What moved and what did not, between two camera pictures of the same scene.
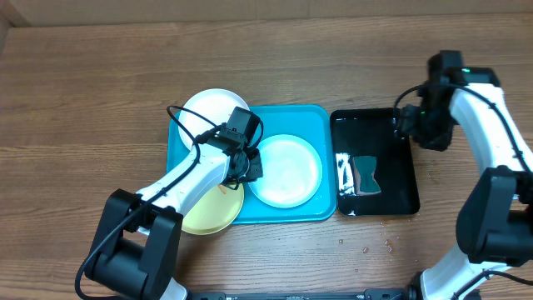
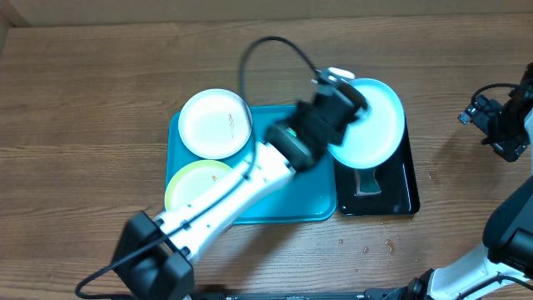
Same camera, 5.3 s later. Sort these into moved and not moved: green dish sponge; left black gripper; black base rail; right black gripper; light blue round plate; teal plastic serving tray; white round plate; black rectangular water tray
Moved: left black gripper; light blue round plate; right black gripper
Not moved: black rectangular water tray; green dish sponge; black base rail; white round plate; teal plastic serving tray
